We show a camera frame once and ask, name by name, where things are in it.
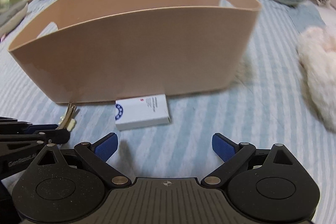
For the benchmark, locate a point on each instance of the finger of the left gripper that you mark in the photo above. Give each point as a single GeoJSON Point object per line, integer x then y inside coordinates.
{"type": "Point", "coordinates": [17, 133]}

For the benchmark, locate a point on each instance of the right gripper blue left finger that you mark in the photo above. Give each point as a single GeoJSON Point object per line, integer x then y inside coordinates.
{"type": "Point", "coordinates": [93, 157]}

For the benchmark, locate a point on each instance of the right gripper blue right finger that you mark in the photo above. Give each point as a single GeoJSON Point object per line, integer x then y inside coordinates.
{"type": "Point", "coordinates": [234, 156]}

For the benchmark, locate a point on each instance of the white red medicine box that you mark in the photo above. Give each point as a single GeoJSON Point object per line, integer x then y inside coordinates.
{"type": "Point", "coordinates": [141, 112]}

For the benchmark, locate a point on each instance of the striped light blue bedsheet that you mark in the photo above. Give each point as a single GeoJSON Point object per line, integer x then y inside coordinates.
{"type": "Point", "coordinates": [266, 103]}

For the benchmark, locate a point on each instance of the beige plastic storage basket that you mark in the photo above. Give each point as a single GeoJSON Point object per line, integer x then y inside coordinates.
{"type": "Point", "coordinates": [84, 51]}

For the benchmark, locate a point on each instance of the white fluffy plush toy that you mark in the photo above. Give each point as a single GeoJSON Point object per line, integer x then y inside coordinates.
{"type": "Point", "coordinates": [316, 52]}

